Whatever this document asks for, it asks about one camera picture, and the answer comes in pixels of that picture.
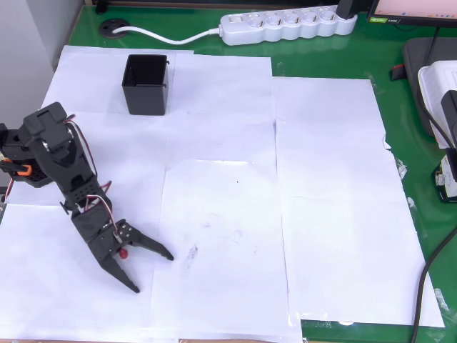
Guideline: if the orange and black clamp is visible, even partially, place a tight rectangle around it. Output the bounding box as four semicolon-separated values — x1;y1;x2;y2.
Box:
0;159;34;178

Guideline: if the black device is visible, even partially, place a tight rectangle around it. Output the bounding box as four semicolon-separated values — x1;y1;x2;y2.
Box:
440;89;457;149

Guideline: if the red and black USB stick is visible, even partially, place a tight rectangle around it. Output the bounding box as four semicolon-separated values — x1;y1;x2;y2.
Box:
388;63;406;81

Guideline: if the white paper sheet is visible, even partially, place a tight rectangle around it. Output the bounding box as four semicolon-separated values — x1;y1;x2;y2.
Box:
149;159;304;342
273;119;408;201
0;202;161;340
270;76;388;151
5;110;169;210
48;44;196;117
174;53;278;165
280;194;446;328

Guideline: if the grey pad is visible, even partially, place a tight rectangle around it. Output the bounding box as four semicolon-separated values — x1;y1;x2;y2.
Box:
402;36;457;139

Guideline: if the white device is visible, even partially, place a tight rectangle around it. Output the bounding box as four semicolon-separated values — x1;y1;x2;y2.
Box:
417;60;457;149

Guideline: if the white power strip cable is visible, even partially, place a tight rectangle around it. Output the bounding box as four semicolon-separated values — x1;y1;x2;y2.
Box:
112;26;224;46

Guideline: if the black computer monitor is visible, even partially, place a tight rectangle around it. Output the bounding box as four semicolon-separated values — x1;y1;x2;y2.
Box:
367;0;457;28

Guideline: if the black cable grommet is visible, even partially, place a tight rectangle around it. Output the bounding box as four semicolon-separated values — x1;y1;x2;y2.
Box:
99;19;131;39

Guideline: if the thin black cable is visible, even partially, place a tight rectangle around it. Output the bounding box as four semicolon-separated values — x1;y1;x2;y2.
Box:
424;26;457;148

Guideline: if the black square cup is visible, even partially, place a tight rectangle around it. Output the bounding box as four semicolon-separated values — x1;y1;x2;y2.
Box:
121;54;171;116

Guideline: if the black plug adapter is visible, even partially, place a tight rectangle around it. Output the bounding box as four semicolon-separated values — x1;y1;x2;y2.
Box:
336;0;358;20

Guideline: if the white power strip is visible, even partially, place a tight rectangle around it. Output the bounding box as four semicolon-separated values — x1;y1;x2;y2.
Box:
218;4;358;47

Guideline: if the thick black cable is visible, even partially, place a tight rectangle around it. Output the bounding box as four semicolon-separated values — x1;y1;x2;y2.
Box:
410;222;457;343

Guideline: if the green desk mat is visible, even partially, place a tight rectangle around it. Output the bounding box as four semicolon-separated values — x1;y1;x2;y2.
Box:
67;4;457;343

